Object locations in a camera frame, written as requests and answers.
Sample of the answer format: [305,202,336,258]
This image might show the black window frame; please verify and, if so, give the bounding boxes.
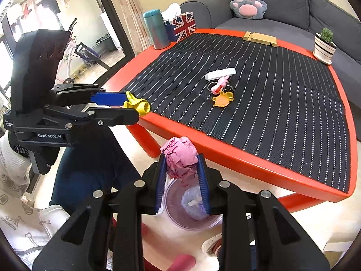
[86,0,136,68]

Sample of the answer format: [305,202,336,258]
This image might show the bicycle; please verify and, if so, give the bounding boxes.
[58,18,85,84]

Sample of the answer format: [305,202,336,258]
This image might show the teal thermos bottle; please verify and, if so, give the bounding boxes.
[142,9,171,50]

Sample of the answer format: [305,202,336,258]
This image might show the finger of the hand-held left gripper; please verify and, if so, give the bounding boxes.
[51,82,126,106]
[64,107,140,128]

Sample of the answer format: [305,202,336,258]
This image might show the grey sofa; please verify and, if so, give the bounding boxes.
[180,0,361,142]

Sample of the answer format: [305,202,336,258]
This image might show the white saucer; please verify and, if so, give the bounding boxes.
[312,51,333,65]

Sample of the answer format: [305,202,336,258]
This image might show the white plastic lid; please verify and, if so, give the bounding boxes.
[205,68,237,81]

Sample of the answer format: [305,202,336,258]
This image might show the patterned curtain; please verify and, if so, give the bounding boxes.
[111,0,151,55]

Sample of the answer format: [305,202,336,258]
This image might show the orange bear keychain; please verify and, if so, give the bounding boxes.
[212,90,234,108]

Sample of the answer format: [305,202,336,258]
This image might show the paw-shaped plush cushion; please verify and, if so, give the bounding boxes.
[229,0,268,20]

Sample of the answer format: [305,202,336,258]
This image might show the pink pig keychain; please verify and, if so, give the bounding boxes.
[208,75,233,95]

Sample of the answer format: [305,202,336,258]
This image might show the yellow rubber toy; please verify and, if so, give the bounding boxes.
[123,91,151,116]

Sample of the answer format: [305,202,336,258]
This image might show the pink paper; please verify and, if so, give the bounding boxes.
[160,136,199,188]

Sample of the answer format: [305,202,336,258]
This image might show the flag print tissue box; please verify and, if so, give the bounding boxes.
[164,12,197,43]

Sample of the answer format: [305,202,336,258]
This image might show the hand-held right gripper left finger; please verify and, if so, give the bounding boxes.
[32,153,168,271]

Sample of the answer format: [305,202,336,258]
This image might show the hanging dark jacket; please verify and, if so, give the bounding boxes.
[41,0,61,14]

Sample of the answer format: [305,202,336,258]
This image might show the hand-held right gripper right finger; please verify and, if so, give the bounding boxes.
[197,153,330,271]

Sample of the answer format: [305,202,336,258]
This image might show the white cabinet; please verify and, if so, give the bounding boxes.
[100,13,123,51]

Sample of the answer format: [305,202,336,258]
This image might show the red table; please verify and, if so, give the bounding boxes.
[103,28,359,212]

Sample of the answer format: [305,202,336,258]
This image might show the wooden phone stand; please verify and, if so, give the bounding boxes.
[243,31,278,47]

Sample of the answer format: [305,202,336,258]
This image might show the potted cactus striped pot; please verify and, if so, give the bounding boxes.
[314,27,337,61]

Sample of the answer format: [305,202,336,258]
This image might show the pink slipper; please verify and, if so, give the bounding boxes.
[168,255,196,271]

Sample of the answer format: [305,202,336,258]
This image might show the white tissue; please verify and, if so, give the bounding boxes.
[161,3,181,20]

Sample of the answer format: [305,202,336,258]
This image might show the person's left forearm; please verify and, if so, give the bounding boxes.
[0,131,32,198]

